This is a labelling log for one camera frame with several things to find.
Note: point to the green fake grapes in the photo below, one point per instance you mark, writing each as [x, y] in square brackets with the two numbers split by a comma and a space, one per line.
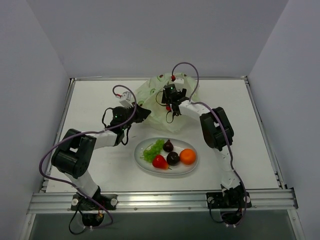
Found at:
[152, 151]

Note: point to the translucent plastic bag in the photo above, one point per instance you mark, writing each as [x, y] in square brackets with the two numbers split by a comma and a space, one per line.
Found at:
[149, 95]

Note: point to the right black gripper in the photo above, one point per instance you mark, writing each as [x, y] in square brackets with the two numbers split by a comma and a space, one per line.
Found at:
[172, 97]

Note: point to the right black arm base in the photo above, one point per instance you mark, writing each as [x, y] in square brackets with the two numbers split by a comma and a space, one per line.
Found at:
[228, 206]

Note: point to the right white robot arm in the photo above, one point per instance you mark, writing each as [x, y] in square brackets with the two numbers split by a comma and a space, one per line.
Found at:
[216, 129]

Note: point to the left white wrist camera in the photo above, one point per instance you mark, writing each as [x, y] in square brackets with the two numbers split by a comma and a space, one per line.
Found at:
[125, 99]

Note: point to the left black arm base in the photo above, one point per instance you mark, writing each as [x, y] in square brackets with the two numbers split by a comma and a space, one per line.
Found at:
[95, 212]

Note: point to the aluminium front rail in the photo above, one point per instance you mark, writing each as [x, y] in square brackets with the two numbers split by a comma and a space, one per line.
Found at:
[162, 201]

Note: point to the white oval plate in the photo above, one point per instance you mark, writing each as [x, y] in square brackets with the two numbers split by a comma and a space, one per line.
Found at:
[166, 156]

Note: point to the dark purple fake fruit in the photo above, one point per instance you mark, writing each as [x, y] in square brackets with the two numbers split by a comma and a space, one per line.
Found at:
[168, 146]

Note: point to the red yellow fake fruit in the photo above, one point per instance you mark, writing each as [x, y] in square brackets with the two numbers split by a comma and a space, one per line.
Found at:
[159, 162]

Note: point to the dark round fake fruit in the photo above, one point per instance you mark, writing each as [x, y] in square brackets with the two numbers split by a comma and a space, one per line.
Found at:
[173, 159]

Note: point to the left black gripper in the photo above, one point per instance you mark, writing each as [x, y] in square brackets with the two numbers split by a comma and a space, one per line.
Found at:
[136, 113]

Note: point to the orange fake fruit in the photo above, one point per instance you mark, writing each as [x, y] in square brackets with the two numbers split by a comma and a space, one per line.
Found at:
[188, 156]

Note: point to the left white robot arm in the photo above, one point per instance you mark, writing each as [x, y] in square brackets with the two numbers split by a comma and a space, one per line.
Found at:
[73, 156]

